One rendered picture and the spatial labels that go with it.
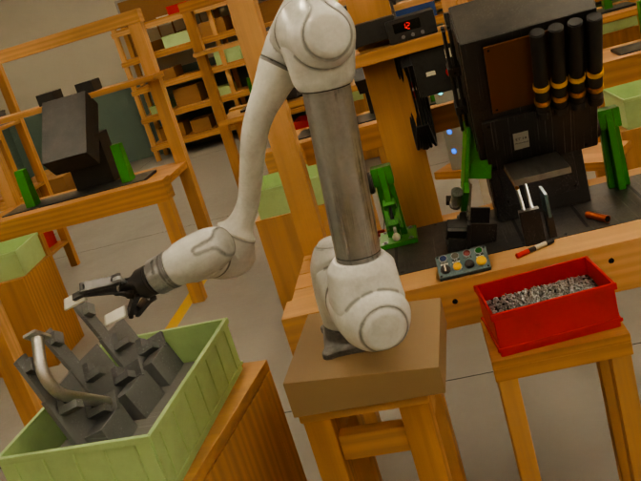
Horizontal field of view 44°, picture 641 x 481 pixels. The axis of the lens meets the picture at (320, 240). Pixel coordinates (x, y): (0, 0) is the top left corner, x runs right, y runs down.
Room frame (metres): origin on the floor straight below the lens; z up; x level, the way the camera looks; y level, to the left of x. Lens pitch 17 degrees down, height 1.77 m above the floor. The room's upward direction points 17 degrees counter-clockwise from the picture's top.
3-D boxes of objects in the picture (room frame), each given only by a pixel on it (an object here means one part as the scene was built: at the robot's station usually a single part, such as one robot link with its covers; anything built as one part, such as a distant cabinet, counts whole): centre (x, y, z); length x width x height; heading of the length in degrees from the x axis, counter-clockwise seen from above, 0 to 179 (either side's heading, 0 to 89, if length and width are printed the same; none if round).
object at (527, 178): (2.33, -0.68, 1.11); 0.39 x 0.16 x 0.03; 170
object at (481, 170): (2.39, -0.53, 1.17); 0.13 x 0.12 x 0.20; 80
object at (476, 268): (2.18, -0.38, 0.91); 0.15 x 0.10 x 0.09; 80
